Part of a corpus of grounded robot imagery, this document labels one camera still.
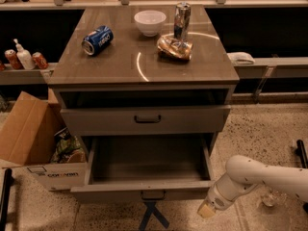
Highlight blue tape cross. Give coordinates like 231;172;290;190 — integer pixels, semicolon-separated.
139;202;169;231

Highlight snack bags in box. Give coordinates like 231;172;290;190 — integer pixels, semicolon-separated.
50;128;86;164

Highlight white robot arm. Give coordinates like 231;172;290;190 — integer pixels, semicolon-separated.
197;155;308;218

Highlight white pump bottle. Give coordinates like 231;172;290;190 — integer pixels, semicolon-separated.
13;38;36;70

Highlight cardboard box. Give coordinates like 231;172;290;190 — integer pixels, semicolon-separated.
0;91;86;191

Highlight white folded cloth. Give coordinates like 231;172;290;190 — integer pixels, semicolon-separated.
227;52;255;65

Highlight red can right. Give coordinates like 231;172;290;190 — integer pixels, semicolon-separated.
32;52;49;69

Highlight white bowl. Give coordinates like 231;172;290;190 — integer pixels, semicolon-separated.
134;10;167;37

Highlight crumpled gold snack bag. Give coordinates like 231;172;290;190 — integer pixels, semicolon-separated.
157;36;193;61

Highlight clear glass on floor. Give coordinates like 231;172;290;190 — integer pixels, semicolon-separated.
261;188;287;208

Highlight black bar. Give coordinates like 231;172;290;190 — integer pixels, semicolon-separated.
295;140;308;214
0;168;13;231

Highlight grey drawer cabinet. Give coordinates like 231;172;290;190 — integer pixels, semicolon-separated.
47;4;241;152

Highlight silver upright can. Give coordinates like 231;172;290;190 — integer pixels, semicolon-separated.
174;2;191;40

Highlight black bar right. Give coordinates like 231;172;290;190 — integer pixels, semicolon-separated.
295;140;308;214

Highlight red can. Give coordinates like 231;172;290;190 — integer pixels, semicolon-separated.
5;49;23;69
32;52;49;69

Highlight top grey drawer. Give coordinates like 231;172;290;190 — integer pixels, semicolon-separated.
61;105;230;136

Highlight black bar left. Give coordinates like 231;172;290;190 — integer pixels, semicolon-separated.
0;168;13;231

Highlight blue pepsi can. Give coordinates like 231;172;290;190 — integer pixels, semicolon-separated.
82;25;114;56

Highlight red can left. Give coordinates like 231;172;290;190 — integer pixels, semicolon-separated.
5;49;23;69

